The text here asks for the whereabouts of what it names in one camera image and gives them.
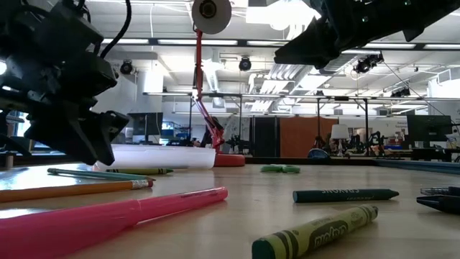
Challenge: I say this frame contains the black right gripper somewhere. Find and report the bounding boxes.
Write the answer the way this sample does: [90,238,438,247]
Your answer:
[275,0,432,69]

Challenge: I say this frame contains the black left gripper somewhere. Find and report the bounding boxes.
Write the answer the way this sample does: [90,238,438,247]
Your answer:
[0,0,129,165]

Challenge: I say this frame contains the teal pencil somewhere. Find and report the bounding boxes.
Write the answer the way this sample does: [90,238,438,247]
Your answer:
[46,167,157,182]

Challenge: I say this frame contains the orange pencil with eraser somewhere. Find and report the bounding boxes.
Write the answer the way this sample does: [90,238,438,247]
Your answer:
[0,178,155,204]

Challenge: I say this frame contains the olive yellow crayon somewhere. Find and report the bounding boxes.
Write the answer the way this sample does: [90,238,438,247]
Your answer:
[105,168,175,176]

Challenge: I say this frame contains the clear plastic supply box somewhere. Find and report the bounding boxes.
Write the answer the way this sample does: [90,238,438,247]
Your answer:
[92,143,217,171]

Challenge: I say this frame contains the pink marker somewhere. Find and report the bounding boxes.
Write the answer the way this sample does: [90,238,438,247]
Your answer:
[0,186,229,259]

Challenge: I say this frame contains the dark green crayon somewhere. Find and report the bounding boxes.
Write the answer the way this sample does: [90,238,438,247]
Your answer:
[293,188,400,204]

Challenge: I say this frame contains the lime green melon crayon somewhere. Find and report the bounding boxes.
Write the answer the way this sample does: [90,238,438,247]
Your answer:
[251,204,380,259]

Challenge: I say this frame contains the black pen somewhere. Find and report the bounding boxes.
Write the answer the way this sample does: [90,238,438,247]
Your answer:
[415,194,460,216]
[419,186,460,197]

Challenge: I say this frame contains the white lampshade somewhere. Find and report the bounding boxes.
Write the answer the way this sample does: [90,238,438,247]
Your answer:
[330,124,350,140]

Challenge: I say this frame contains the orange partition panel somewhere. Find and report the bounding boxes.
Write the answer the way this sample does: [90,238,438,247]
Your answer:
[279,117,339,158]

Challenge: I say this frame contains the black cabinet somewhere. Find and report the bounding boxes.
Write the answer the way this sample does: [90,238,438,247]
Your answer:
[251,117,280,158]

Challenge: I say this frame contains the long ceiling light strip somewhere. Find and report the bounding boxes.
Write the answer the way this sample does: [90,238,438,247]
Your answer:
[101,37,460,50]

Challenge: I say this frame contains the blue round chair back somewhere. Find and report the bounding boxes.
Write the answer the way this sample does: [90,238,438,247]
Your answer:
[308,147,331,160]

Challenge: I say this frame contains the red desk lamp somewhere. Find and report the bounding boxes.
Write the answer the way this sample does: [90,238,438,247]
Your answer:
[190,0,247,168]

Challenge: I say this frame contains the person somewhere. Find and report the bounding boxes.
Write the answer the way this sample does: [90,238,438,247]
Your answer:
[200,116,219,148]

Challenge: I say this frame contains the black computer monitor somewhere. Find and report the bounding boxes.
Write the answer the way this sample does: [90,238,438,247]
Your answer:
[407,114,454,149]

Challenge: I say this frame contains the black background station frame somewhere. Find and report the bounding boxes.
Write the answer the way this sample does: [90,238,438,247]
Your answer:
[142,91,460,159]

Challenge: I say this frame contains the green handled scissors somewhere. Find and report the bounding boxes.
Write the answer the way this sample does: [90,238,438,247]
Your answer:
[259,164,302,174]

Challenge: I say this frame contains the black camera cable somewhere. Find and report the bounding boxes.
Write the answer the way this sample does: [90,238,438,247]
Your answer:
[99,0,132,60]

